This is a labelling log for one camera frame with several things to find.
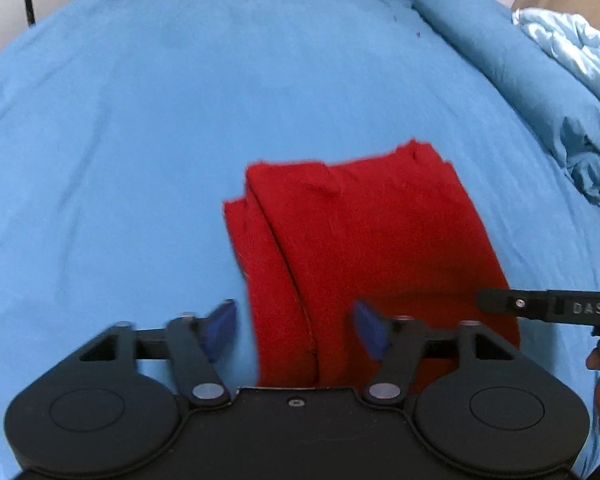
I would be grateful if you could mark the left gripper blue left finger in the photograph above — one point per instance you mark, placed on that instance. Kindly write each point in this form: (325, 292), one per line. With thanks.
(195, 345)

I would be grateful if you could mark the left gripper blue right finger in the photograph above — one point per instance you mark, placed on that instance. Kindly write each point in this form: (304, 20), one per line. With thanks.
(397, 345)

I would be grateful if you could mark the red knit sweater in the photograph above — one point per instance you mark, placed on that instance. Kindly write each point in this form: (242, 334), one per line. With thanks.
(396, 231)

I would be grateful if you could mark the blue rolled duvet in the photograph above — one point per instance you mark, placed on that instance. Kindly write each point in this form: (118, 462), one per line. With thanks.
(562, 113)

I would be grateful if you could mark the light blue blanket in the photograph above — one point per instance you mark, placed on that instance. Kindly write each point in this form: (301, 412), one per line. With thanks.
(568, 38)

